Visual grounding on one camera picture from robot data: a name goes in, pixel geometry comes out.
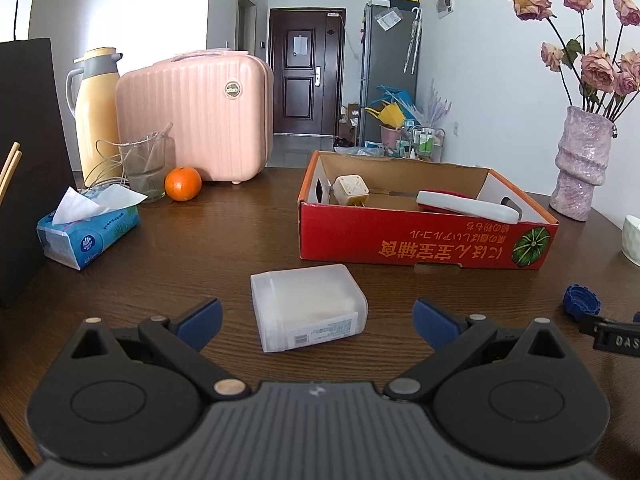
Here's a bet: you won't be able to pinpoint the thin white cable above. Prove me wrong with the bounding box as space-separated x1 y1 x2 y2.
94 139 132 187

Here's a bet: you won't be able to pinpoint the white cup with pink spoon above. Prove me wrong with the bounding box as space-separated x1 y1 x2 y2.
621 214 640 264

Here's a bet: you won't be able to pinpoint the grey refrigerator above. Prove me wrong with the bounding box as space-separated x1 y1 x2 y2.
359 1 423 146

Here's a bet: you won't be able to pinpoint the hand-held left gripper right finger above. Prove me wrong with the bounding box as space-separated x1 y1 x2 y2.
382 297 577 404

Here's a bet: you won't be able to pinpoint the translucent white plastic box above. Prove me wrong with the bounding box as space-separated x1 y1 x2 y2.
250 263 369 355

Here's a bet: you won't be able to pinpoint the blue tissue pack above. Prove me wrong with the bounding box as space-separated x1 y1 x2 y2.
36 185 149 271

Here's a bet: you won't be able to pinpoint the cream cube plug adapter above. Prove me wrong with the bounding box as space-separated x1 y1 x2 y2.
332 174 371 208

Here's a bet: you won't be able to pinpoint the cardboard boxes by door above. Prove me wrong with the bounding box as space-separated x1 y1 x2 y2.
342 102 361 141

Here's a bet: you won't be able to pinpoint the black paper bag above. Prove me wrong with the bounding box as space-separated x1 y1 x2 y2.
0 0 79 309

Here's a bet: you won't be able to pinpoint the pink textured ceramic vase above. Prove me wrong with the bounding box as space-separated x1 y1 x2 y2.
550 106 615 222

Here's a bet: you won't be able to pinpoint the blue bottle cap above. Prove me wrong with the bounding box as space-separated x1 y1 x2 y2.
562 284 604 322

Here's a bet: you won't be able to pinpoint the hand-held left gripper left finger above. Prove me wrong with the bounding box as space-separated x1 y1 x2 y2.
57 297 252 404

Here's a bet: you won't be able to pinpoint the yellow thermos jug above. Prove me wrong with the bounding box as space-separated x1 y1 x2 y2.
66 46 126 188

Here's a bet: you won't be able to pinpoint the clear folded umbrella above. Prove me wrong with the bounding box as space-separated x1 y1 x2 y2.
404 8 424 75

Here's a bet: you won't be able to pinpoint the red and white lint brush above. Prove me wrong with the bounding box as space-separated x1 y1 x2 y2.
416 190 523 225

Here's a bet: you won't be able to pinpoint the purple pampas grass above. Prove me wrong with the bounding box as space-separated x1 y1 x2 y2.
420 79 454 129

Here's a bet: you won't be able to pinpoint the wooden chopstick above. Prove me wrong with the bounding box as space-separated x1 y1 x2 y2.
0 141 21 196
0 149 24 207

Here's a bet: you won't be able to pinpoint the orange fruit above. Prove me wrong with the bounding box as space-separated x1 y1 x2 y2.
164 166 203 202

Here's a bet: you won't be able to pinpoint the metal storage cart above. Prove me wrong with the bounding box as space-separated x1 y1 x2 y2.
400 127 446 162

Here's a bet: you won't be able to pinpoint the dark brown entrance door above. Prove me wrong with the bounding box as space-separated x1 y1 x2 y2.
268 7 347 136

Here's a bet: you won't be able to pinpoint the bunch of dried roses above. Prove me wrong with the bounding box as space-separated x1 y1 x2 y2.
507 0 640 123

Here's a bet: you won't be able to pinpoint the grey interior door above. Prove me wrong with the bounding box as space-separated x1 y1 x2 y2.
236 0 257 52

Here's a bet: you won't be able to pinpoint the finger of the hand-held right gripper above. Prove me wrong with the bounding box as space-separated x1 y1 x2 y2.
579 310 640 337

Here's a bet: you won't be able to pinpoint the red cardboard box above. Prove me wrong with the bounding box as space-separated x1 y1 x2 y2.
298 150 560 272

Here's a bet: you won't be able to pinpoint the clear glass pitcher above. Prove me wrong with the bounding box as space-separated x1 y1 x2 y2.
117 122 174 204

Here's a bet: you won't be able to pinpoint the pink hard-shell suitcase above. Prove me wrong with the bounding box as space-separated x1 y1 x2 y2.
115 50 275 186

